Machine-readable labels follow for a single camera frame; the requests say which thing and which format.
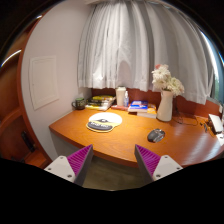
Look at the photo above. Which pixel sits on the white flower bouquet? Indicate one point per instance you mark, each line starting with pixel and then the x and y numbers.
pixel 163 80

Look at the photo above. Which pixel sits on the white wall panel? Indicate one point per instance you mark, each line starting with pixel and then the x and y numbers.
pixel 43 81

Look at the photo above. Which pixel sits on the red flat book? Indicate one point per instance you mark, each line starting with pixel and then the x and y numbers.
pixel 122 108

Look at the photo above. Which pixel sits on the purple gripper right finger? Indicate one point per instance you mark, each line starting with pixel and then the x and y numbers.
pixel 152 166

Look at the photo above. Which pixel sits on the dark green mug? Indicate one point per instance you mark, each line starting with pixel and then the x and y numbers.
pixel 79 103

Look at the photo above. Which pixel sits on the white cylindrical container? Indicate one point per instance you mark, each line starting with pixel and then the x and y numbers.
pixel 120 94

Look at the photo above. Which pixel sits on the black grey computer mouse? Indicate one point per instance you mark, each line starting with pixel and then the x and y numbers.
pixel 156 135

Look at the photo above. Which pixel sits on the white sheer curtain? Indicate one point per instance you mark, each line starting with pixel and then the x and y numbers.
pixel 123 40

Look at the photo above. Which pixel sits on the white device at right edge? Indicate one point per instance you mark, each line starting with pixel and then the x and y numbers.
pixel 216 123

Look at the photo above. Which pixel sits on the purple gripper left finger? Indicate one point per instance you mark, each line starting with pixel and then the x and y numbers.
pixel 74 167

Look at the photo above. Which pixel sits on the wooden desk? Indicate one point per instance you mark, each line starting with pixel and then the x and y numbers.
pixel 187 139

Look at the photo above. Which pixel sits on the small clear spray bottle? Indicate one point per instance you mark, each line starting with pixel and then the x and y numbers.
pixel 126 99

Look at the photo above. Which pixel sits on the round white black mouse pad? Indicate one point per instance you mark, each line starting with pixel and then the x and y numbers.
pixel 103 122

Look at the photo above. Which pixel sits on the white ceramic vase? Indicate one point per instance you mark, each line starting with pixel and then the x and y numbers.
pixel 164 112

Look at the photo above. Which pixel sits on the stack of yellow black books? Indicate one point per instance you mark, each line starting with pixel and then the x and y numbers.
pixel 100 102

